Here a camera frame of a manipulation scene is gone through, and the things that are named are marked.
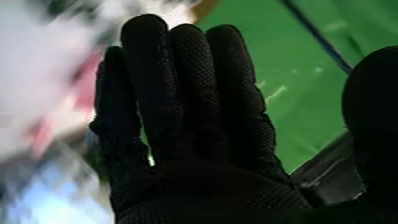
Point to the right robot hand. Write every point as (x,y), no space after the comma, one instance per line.
(196,140)

